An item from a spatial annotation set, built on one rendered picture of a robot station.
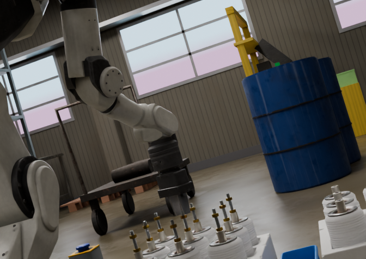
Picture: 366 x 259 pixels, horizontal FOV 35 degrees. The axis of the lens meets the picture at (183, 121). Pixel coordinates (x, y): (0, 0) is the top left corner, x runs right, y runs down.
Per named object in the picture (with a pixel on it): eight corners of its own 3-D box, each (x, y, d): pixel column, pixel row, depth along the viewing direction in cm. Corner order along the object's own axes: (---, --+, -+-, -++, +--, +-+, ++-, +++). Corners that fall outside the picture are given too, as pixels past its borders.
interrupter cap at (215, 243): (205, 249, 148) (204, 247, 148) (216, 240, 154) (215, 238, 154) (231, 244, 144) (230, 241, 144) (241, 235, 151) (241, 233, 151)
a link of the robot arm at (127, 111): (142, 127, 153) (91, 102, 139) (115, 127, 160) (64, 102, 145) (151, 90, 156) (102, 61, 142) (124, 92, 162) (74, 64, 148)
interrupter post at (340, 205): (348, 213, 140) (344, 199, 140) (338, 215, 141) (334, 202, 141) (347, 210, 143) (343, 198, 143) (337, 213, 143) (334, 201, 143)
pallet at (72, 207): (171, 179, 811) (168, 171, 811) (150, 190, 724) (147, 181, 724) (89, 202, 847) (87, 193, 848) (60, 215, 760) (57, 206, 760)
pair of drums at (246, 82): (358, 154, 456) (328, 57, 458) (379, 170, 348) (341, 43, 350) (276, 177, 468) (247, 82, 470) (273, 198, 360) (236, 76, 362)
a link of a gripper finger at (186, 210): (182, 215, 162) (176, 194, 162) (190, 211, 164) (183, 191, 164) (186, 214, 160) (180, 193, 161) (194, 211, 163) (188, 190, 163)
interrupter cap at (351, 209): (359, 212, 137) (358, 209, 137) (328, 220, 139) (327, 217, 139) (357, 206, 145) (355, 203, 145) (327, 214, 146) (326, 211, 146)
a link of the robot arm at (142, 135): (169, 153, 158) (157, 113, 158) (139, 161, 164) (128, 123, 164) (189, 146, 168) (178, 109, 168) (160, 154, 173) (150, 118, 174)
